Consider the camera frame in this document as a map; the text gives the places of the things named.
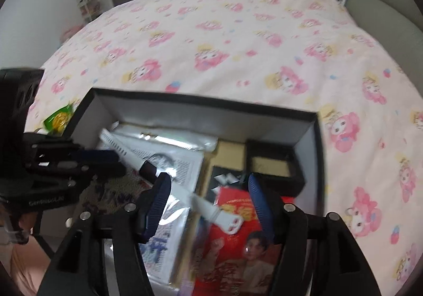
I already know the silver foil bag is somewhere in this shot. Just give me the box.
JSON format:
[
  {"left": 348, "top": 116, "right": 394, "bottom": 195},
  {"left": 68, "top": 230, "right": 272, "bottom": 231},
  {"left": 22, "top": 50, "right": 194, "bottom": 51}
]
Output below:
[{"left": 111, "top": 121, "right": 219, "bottom": 152}]

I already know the pink cartoon printed blanket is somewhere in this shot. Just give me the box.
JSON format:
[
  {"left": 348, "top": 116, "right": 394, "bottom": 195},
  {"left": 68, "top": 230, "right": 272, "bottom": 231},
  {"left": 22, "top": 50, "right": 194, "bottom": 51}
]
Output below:
[{"left": 25, "top": 0, "right": 423, "bottom": 296}]

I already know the green candy wrapper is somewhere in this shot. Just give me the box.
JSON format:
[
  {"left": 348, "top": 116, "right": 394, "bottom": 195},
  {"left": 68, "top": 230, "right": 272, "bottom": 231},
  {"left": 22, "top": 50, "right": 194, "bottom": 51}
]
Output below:
[{"left": 43, "top": 105, "right": 75, "bottom": 135}]

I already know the black storage box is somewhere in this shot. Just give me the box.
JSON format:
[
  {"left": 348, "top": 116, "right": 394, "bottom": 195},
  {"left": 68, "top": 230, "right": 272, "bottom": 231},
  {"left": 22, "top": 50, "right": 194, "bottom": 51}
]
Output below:
[{"left": 63, "top": 87, "right": 327, "bottom": 296}]

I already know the small black tray box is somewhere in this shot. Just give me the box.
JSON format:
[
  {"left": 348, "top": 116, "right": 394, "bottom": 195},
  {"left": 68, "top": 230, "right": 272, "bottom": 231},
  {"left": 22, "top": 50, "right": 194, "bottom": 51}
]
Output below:
[{"left": 245, "top": 139, "right": 305, "bottom": 198}]

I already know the person's left hand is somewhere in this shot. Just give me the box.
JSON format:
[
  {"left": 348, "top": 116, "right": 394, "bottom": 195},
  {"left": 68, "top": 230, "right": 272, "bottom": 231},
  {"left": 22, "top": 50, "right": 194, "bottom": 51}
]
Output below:
[{"left": 0, "top": 205, "right": 38, "bottom": 245}]

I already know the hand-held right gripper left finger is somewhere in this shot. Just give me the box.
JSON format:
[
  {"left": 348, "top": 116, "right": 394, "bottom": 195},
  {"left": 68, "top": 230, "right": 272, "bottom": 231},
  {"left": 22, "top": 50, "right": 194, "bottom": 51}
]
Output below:
[{"left": 41, "top": 172, "right": 172, "bottom": 296}]

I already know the person's left forearm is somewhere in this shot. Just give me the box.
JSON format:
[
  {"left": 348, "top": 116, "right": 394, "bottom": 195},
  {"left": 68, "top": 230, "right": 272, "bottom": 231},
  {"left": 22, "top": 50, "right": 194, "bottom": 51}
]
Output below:
[{"left": 8, "top": 241, "right": 53, "bottom": 296}]

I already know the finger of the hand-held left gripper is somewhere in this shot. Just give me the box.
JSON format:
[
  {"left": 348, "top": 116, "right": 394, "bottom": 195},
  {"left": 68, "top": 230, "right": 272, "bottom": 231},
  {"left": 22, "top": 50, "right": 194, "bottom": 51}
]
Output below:
[
  {"left": 25, "top": 133, "right": 120, "bottom": 166},
  {"left": 28, "top": 164, "right": 127, "bottom": 188}
]

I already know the white watch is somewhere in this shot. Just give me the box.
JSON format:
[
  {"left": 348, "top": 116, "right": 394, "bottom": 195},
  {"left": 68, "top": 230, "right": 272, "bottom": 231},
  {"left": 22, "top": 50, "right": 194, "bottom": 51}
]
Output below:
[{"left": 99, "top": 128, "right": 246, "bottom": 236}]

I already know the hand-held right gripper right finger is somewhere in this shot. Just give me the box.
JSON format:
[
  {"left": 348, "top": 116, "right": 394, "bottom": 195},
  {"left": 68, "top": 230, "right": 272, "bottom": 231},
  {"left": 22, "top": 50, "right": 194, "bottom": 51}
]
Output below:
[{"left": 248, "top": 173, "right": 380, "bottom": 296}]

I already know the clear bag of printed paper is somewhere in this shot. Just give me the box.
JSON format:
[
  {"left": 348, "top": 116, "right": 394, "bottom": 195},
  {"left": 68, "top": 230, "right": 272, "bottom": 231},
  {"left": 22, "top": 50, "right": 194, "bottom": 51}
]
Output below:
[{"left": 137, "top": 149, "right": 206, "bottom": 285}]

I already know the red printed packet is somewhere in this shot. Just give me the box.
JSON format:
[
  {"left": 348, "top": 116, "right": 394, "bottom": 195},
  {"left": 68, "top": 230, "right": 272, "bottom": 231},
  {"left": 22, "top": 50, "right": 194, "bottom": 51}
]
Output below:
[{"left": 191, "top": 186, "right": 285, "bottom": 296}]

